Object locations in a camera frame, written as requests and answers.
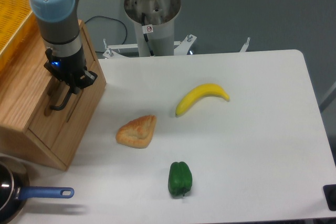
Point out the black corner device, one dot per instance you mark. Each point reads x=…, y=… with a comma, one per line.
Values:
x=329, y=192

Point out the blue handled frying pan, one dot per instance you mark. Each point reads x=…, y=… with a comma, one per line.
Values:
x=16, y=189

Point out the wooden top drawer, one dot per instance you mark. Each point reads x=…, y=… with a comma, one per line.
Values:
x=58, y=135

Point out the yellow banana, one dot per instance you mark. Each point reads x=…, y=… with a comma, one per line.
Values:
x=198, y=93

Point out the triangular pastry bread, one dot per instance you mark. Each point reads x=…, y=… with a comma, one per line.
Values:
x=137, y=133

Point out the yellow plastic basket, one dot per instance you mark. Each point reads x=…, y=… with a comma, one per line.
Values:
x=17, y=19

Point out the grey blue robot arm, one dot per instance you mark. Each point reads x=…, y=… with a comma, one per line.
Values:
x=59, y=28

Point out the green bell pepper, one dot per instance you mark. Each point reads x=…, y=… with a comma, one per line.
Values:
x=180, y=179

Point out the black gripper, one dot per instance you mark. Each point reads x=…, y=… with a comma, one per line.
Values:
x=71, y=70

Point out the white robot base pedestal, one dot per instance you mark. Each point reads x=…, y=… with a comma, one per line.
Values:
x=153, y=22

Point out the wooden drawer cabinet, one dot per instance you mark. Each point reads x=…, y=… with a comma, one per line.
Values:
x=25, y=83

